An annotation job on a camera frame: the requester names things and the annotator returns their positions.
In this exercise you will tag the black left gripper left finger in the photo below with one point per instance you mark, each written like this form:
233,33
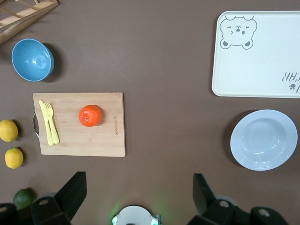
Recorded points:
70,199

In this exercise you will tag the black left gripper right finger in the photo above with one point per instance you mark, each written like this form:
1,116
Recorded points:
204,199

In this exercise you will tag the white deep plate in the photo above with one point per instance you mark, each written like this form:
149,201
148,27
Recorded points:
263,139

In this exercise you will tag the orange mandarin fruit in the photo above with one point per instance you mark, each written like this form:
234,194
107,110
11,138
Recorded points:
90,116

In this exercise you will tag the green lime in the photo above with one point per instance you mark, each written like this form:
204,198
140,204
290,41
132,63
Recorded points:
23,198

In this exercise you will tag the wooden cutting board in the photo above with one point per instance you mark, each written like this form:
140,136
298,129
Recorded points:
93,140

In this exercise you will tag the small yellow lemon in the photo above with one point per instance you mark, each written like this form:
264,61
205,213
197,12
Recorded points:
14,158

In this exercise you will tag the yellow plastic fork and knife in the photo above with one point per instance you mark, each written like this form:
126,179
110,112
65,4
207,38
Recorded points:
44,117

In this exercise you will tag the large yellow lemon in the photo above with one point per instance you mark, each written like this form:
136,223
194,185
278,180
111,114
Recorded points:
8,130

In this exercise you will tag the cream tray with bear print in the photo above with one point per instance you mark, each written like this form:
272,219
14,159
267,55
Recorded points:
257,65

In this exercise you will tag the blue bowl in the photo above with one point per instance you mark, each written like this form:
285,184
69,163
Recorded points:
31,59

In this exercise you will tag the wooden drying rack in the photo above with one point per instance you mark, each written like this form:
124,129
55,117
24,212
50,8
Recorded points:
25,14

